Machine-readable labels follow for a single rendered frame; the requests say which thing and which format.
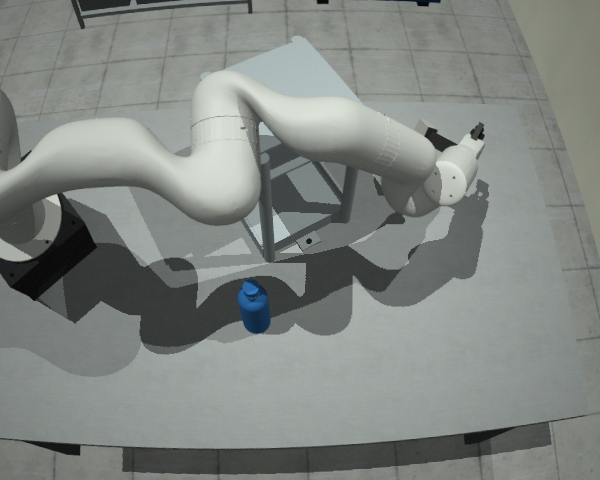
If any dark blue bottle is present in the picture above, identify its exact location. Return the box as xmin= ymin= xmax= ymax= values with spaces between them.
xmin=238 ymin=279 xmax=271 ymax=334

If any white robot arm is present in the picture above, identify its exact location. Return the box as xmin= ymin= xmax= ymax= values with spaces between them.
xmin=0 ymin=70 xmax=478 ymax=262

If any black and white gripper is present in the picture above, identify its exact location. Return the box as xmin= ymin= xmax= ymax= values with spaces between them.
xmin=458 ymin=123 xmax=485 ymax=159

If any grey open shelving unit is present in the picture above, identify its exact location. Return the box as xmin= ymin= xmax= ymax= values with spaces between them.
xmin=224 ymin=36 xmax=363 ymax=263

